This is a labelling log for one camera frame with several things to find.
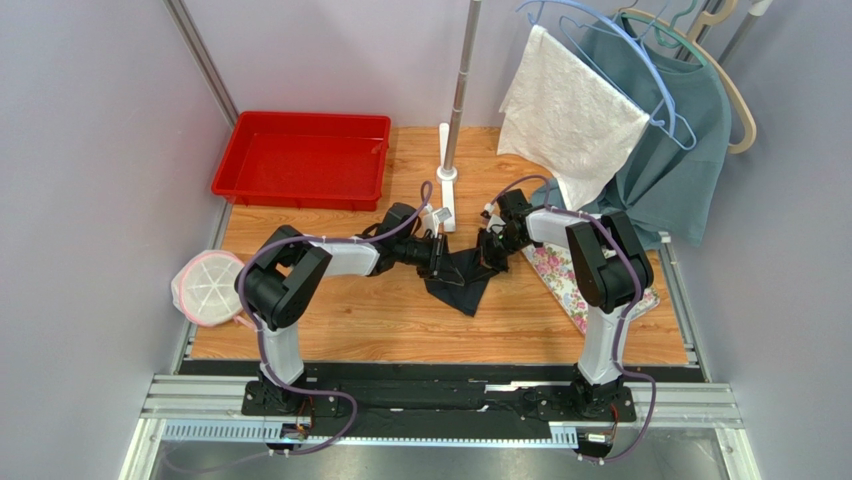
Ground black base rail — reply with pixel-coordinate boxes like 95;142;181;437
177;360;704;444

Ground floral tray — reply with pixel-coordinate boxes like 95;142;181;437
522;242;662;334

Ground white mesh laundry bag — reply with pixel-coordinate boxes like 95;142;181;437
171;250;256;331

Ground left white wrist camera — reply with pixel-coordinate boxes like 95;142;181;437
423;204;456;235

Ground white towel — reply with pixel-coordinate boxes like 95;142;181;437
497;26;650;210

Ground red plastic bin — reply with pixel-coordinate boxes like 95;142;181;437
211;111;391;211

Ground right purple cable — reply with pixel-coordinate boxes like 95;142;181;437
484;174;658;465

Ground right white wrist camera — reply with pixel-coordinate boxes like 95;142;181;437
480;203;506;230

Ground blue wire hanger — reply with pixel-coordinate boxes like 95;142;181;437
516;1;698;151

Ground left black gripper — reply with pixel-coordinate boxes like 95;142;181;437
395;233;465;286

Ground beige wooden hanger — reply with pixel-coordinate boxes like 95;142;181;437
620;0;772;155

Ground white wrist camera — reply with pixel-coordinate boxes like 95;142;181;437
480;203;506;230
423;204;456;235

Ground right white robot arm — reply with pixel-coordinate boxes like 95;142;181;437
476;189;653;391

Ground black paper napkin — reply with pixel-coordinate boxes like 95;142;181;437
425;248;498;317

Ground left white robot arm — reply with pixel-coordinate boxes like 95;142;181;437
234;203;464;395

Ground teal shirt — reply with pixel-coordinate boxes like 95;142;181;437
499;12;732;249

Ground teal hanger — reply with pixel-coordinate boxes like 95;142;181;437
649;0;706;66

